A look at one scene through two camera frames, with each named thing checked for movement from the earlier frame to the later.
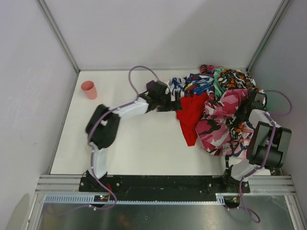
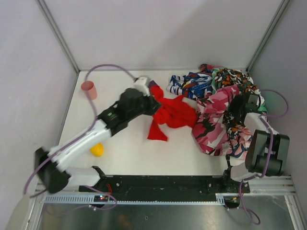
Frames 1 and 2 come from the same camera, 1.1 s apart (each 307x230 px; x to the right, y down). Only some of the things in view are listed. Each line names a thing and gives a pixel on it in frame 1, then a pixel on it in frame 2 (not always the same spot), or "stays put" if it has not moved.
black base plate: x=169 y=188 stays put
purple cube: x=150 y=85 stays put
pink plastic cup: x=90 y=89 stays put
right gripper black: x=251 y=105 -> x=239 y=105
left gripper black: x=172 y=103 -> x=151 y=104
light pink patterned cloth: x=241 y=146 stays put
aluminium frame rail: x=272 y=184 stays put
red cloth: x=189 y=111 -> x=173 y=111
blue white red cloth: x=192 y=83 stays put
